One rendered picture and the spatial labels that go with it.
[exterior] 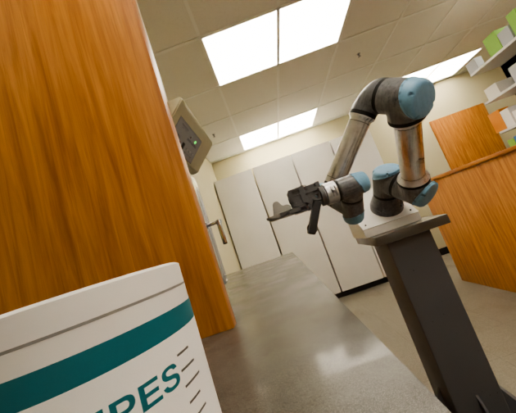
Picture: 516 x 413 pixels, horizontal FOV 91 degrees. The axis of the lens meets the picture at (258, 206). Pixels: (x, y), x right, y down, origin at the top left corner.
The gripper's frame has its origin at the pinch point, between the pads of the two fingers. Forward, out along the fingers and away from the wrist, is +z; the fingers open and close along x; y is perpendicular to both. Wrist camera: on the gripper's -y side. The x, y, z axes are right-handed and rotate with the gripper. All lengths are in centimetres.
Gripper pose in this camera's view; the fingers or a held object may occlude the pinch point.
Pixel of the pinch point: (270, 220)
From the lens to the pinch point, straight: 87.2
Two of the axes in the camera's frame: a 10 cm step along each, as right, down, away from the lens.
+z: -9.4, 3.4, 0.3
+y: -3.3, -9.3, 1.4
